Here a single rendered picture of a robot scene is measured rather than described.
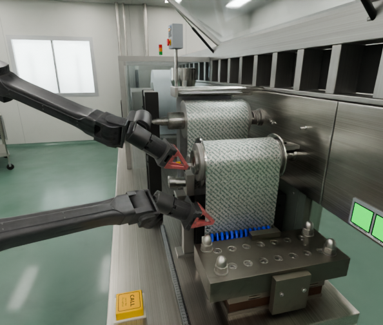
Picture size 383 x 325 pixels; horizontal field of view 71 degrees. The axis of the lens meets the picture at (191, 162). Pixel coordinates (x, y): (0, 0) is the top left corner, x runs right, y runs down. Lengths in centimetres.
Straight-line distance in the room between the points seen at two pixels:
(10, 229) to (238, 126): 77
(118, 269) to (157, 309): 21
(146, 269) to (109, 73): 556
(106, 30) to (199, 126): 544
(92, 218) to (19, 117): 609
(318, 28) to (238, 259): 67
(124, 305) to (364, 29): 89
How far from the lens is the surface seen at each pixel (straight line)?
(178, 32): 130
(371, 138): 72
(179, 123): 100
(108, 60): 626
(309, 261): 83
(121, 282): 92
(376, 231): 74
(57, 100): 83
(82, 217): 64
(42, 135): 663
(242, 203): 85
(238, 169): 80
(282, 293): 78
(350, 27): 81
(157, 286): 89
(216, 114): 99
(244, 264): 77
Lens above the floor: 151
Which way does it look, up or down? 19 degrees down
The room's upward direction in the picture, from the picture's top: straight up
